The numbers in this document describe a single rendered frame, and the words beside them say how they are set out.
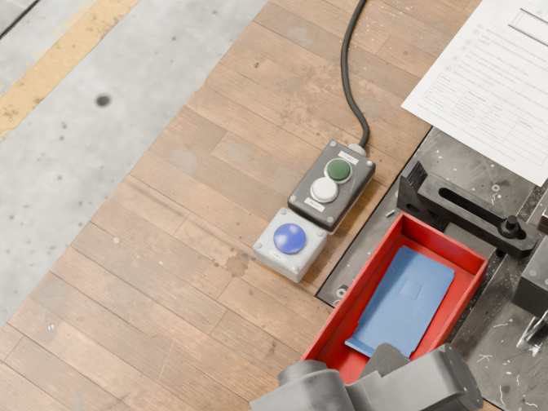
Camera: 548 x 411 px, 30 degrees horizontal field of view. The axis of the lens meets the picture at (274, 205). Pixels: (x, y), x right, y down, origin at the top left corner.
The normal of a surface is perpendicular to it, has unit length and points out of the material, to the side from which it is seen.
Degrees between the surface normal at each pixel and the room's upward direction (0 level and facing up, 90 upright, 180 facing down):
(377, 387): 26
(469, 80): 1
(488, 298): 0
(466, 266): 90
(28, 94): 0
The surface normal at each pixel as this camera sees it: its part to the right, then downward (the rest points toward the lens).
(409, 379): -0.46, -0.24
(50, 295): -0.06, -0.44
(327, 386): 0.37, -0.55
